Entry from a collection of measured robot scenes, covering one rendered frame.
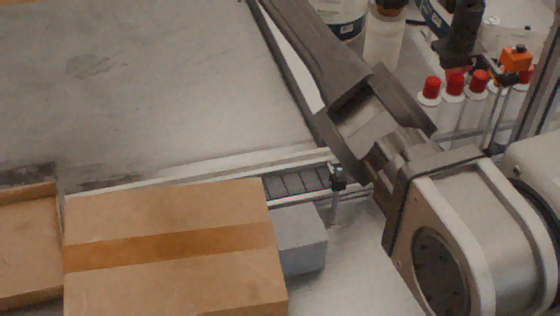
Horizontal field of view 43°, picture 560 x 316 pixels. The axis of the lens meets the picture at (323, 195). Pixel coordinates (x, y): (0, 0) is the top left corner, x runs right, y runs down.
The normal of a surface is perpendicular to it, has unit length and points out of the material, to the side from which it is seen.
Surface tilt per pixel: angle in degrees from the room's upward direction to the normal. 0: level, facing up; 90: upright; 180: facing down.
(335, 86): 38
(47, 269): 0
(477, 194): 0
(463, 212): 0
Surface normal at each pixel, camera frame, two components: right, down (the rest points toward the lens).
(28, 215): 0.08, -0.67
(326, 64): -0.37, -0.24
